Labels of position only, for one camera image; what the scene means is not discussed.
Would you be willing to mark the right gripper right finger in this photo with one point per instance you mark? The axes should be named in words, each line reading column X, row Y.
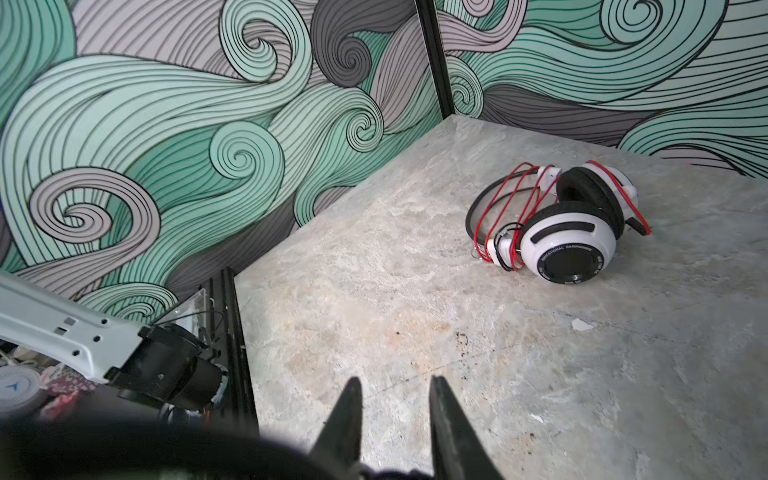
column 457, row 452

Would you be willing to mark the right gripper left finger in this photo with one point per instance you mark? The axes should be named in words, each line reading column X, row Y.
column 338, row 446

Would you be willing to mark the white black headphones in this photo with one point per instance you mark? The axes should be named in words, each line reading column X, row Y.
column 561, row 225

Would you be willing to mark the black blue headphones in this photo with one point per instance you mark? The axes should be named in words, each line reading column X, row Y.
column 87, row 449

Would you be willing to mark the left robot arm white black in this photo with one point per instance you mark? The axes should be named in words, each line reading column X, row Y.
column 163, row 362

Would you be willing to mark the pink patterned toy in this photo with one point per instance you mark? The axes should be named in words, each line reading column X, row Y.
column 66, row 387

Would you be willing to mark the white round device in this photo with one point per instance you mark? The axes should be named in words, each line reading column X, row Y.
column 21, row 391

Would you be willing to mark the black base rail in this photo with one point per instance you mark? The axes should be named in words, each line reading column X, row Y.
column 236, row 406

